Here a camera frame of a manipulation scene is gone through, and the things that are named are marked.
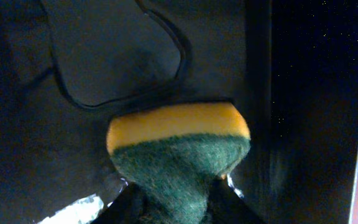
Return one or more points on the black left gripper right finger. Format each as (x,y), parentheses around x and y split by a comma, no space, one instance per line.
(225,207)

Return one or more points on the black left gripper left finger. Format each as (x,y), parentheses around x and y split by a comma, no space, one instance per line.
(127,208)

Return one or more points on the yellow green sponge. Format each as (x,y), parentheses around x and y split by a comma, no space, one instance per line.
(175,153)

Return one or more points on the black rectangular sponge tray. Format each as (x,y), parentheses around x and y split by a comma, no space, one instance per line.
(67,68)

